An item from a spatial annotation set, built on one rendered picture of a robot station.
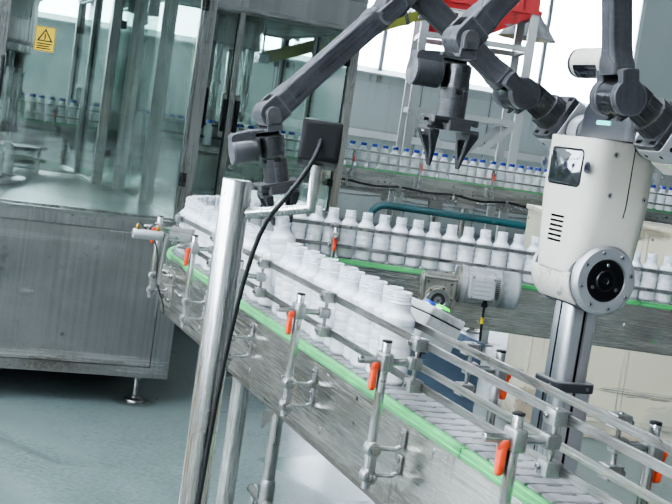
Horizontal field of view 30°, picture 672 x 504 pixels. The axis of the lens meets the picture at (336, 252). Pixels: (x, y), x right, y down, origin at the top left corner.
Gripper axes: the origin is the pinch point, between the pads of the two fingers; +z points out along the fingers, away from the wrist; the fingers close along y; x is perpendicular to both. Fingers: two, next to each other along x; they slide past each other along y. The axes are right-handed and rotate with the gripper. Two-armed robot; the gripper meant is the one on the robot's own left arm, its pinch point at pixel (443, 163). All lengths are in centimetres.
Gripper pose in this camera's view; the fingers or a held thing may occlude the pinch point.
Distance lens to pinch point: 251.1
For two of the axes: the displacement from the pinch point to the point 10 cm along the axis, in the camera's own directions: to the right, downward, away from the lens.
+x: -3.3, -1.4, 9.4
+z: -1.4, 9.9, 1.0
